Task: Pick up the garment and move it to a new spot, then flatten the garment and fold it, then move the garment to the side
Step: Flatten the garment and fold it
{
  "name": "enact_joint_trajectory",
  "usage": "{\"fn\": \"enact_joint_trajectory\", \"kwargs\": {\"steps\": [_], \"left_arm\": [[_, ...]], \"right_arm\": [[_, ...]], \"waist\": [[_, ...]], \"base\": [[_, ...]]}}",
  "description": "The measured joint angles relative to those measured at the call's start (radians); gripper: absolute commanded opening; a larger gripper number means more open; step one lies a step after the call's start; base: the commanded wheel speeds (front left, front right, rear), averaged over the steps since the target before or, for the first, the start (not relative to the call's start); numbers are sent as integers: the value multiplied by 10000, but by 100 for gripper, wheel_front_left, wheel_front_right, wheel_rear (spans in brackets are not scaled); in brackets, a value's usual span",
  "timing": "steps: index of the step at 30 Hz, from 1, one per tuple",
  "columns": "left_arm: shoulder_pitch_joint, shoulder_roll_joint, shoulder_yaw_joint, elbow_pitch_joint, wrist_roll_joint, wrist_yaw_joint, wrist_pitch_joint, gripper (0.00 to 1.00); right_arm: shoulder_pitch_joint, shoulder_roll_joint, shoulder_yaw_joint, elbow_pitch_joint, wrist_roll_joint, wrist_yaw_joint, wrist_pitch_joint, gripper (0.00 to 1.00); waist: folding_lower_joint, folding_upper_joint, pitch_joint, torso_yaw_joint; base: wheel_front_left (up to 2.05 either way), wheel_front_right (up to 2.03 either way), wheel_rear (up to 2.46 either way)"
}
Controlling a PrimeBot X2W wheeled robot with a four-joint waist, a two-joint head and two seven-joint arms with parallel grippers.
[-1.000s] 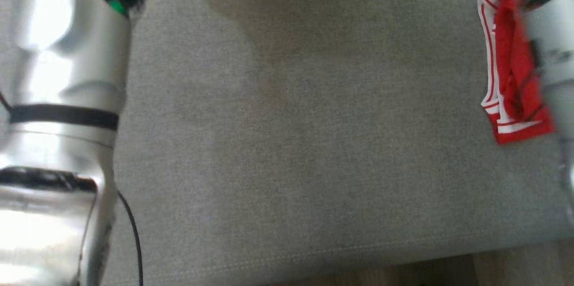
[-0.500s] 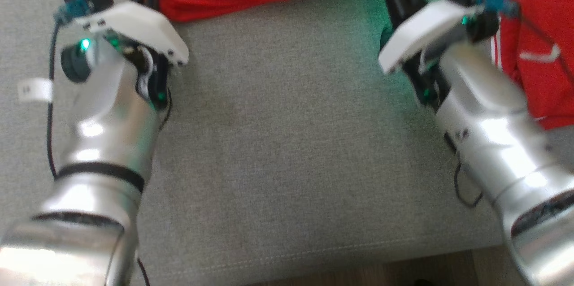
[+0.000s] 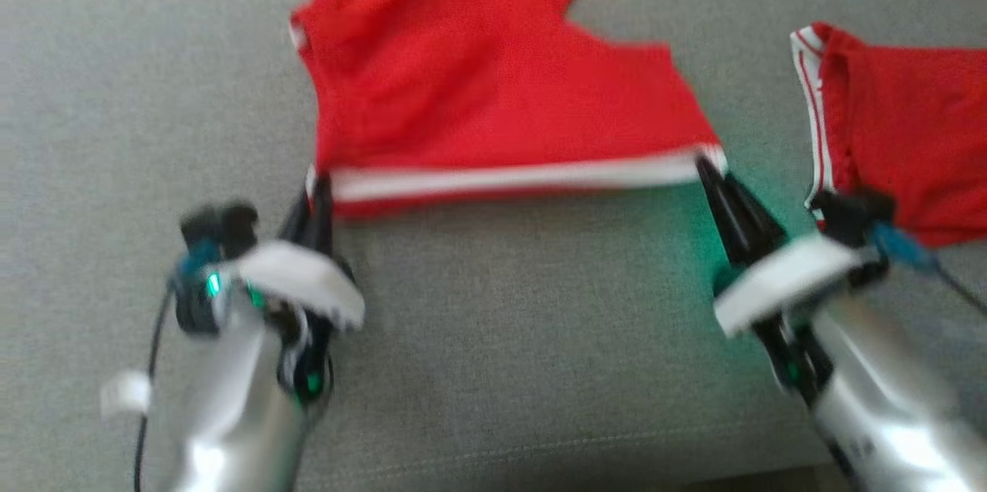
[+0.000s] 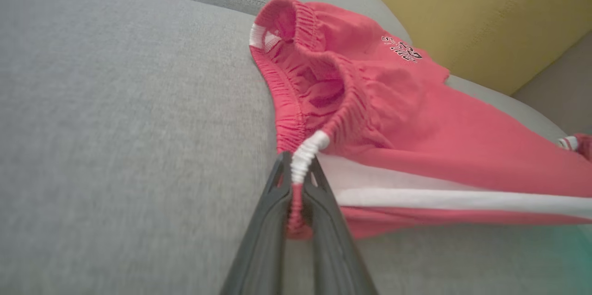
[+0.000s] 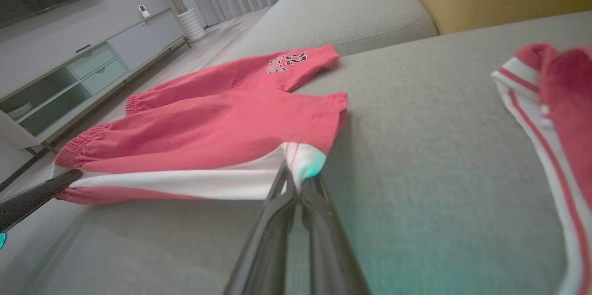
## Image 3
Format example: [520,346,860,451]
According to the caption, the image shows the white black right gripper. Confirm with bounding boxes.
[696,158,864,408]

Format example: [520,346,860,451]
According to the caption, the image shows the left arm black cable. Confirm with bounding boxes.
[100,241,221,492]

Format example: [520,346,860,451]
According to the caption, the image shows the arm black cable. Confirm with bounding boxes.
[875,222,987,319]
[100,241,221,492]

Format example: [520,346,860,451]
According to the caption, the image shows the red basketball shorts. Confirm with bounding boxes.
[289,0,729,219]

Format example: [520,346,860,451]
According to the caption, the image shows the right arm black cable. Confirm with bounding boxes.
[875,222,987,319]

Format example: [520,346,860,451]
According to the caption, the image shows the red white basketball jersey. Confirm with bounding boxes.
[790,22,987,248]

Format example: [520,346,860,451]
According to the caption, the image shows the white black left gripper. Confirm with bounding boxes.
[235,173,365,405]

